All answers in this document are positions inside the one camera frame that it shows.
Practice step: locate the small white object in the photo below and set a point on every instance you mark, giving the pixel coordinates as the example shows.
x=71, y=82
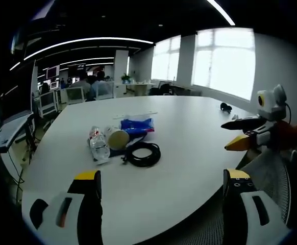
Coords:
x=234, y=117

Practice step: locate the blue plastic packet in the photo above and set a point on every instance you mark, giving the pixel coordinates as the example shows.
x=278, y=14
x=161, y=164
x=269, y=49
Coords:
x=138, y=125

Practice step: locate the white counter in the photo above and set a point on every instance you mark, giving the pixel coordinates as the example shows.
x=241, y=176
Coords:
x=140, y=86

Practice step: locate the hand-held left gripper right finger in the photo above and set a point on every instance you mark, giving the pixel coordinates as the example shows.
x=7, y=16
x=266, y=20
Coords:
x=236, y=217

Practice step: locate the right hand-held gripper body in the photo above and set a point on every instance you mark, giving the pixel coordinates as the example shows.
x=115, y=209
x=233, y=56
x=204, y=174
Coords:
x=274, y=107

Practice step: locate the grey mesh chair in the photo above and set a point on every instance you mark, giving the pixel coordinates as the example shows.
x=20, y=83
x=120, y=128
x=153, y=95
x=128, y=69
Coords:
x=273, y=178

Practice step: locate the clear plastic water bottle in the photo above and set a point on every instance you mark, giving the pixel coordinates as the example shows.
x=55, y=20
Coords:
x=98, y=146

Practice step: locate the tan paper cup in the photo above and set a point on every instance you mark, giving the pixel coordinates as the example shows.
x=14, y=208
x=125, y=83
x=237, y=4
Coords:
x=118, y=139

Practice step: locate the grey side desk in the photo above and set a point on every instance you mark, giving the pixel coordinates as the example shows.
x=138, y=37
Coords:
x=10, y=130

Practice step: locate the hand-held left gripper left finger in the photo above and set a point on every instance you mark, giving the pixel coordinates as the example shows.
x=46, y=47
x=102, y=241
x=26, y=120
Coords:
x=87, y=217

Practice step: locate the white table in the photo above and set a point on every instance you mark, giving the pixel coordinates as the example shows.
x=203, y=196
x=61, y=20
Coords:
x=179, y=153

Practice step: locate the green potted plant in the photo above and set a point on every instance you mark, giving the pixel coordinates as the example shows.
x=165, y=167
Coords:
x=125, y=77

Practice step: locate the small black object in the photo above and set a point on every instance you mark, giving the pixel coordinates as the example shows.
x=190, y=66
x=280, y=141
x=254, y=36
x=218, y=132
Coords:
x=226, y=107

